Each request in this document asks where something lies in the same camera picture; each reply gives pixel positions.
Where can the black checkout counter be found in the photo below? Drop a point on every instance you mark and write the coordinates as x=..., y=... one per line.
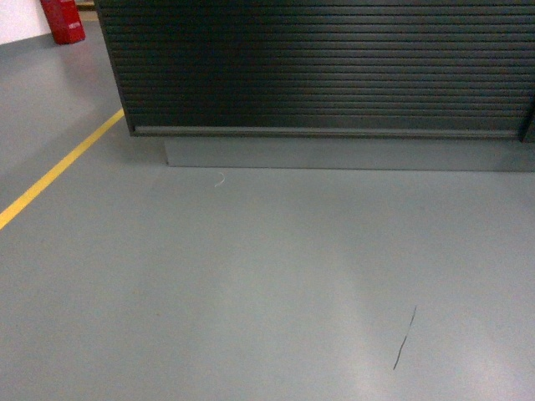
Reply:
x=350, y=85

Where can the red fire extinguisher box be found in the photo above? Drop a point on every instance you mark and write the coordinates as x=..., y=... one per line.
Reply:
x=64, y=21

